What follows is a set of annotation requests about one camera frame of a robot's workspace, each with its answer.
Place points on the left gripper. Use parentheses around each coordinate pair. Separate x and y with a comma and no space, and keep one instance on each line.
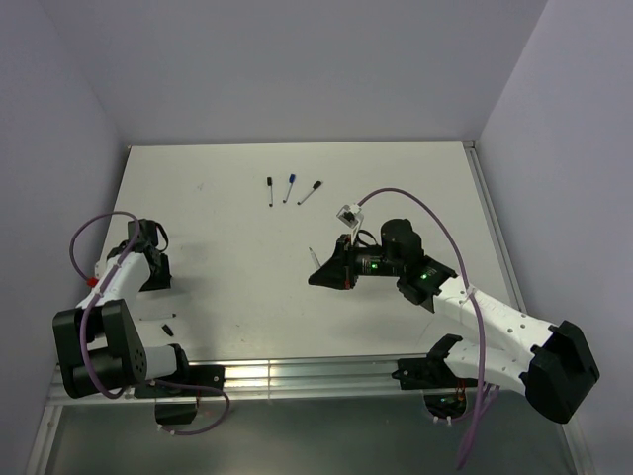
(163,280)

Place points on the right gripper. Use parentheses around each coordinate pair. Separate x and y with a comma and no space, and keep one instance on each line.
(339,270)

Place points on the white pen black tip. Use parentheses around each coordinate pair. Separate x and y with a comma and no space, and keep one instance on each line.
(306,197)

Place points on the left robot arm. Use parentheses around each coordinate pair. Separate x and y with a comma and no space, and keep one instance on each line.
(99,350)

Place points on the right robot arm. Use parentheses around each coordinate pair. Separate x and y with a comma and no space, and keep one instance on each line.
(550,365)

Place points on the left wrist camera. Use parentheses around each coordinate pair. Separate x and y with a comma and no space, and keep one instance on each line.
(99,271)

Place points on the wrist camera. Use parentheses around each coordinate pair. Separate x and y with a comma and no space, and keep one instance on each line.
(352,217)
(99,271)

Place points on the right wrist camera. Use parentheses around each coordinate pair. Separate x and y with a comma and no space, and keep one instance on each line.
(352,217)

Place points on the aluminium side rail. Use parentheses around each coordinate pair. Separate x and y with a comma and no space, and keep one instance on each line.
(489,208)

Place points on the aluminium front rail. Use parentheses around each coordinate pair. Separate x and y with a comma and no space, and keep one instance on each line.
(329,376)

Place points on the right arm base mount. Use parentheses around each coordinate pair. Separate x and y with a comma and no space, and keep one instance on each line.
(444,394)

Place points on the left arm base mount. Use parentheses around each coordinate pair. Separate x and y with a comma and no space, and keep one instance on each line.
(197,400)

